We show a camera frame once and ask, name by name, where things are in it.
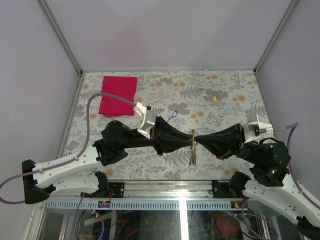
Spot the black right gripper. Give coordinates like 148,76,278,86
193,122,261,164

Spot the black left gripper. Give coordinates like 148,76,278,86
122,115,194,156

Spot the grey keyring with yellow handle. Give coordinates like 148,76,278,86
189,129,198,166

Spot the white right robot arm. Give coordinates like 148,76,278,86
195,121,320,240

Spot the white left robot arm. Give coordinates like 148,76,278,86
21,116,192,205

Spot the loose blue tag key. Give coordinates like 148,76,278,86
171,110,179,118

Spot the loose yellow tag key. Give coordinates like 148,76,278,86
212,96,218,104

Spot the pink folded cloth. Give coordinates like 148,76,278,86
98,76,138,118

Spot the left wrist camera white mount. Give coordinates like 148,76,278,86
133,102,157,139

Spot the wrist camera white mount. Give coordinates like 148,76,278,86
133,102,157,139
242,112,274,144

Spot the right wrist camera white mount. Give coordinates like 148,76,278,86
242,112,274,144

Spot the metal front rail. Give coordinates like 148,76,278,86
43,180,243,211

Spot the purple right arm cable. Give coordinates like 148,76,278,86
272,122,320,211

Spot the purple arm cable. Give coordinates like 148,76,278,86
0,92,138,205
272,122,320,211

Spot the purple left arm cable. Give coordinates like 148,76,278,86
0,92,138,205

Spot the aluminium enclosure frame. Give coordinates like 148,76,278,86
24,0,320,240

